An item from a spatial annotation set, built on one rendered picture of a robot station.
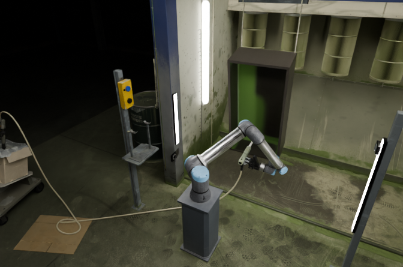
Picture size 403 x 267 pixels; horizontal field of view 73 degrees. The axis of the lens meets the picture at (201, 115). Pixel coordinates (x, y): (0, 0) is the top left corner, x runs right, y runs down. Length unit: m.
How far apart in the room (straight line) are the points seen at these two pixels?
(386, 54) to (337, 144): 1.26
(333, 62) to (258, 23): 1.08
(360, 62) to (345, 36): 0.60
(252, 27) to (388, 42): 1.59
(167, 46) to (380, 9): 2.31
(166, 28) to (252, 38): 1.59
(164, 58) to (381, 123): 2.89
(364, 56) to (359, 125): 0.90
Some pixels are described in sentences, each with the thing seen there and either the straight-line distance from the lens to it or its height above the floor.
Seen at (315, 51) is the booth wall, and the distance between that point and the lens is 4.19.
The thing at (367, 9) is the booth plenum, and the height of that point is 2.05.
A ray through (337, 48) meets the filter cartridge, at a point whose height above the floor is 1.60.
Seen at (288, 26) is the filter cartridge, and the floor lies 1.81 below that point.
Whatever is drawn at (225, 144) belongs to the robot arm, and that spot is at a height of 1.03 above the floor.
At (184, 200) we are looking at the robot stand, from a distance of 2.48.
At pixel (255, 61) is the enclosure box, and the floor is 1.65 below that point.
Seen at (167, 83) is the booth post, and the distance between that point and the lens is 2.87.
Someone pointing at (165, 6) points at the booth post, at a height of 2.14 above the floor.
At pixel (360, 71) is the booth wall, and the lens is 4.22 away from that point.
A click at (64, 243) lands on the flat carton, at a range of 3.30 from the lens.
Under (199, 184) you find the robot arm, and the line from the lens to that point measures 2.35.
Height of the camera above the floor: 2.37
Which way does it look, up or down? 27 degrees down
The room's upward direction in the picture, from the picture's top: straight up
